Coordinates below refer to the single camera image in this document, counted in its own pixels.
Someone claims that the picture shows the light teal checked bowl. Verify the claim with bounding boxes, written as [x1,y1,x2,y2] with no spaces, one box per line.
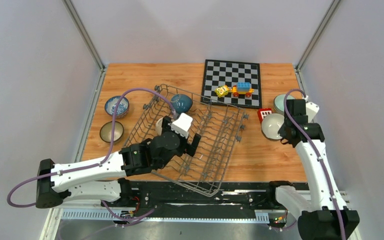
[273,94,286,115]

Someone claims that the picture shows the teal white bowl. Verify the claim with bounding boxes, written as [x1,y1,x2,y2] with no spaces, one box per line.
[261,113,285,141]

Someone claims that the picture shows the grey wire dish rack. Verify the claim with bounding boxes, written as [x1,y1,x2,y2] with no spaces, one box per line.
[123,84,248,197]

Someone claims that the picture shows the dark patterned bowl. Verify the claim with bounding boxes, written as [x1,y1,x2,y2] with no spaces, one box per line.
[99,121,125,144]

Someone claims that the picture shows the white blue floral bowl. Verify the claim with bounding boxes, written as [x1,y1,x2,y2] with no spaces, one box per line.
[104,95,130,116]

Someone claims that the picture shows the beige bowl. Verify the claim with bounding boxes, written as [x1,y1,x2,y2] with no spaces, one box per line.
[155,117,164,136]

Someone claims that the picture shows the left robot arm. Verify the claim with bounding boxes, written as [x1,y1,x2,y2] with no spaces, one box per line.
[35,131,202,209]

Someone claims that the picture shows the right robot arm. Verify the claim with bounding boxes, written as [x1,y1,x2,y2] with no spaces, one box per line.
[265,99,360,240]

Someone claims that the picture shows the red toy brick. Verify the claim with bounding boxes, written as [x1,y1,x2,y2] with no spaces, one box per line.
[257,108,273,123]

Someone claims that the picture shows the dark blue bowl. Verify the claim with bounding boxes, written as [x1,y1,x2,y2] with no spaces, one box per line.
[170,93,193,115]

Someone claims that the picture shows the blue orange toy car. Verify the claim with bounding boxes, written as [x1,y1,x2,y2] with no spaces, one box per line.
[231,82,254,98]

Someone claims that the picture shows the yellow toy block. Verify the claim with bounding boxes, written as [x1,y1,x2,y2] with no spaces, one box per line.
[214,85,231,98]

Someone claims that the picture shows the black white chessboard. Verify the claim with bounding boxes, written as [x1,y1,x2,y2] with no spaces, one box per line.
[200,59,263,109]

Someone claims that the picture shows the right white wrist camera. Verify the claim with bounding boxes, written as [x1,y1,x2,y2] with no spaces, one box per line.
[303,95,320,123]

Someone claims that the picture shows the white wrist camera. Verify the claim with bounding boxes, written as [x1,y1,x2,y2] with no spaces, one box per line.
[170,113,193,139]
[303,95,320,123]

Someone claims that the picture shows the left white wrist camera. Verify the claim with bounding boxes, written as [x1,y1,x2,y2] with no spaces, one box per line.
[170,113,193,139]

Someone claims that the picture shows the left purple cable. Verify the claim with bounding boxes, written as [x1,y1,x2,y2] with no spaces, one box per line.
[6,87,178,209]

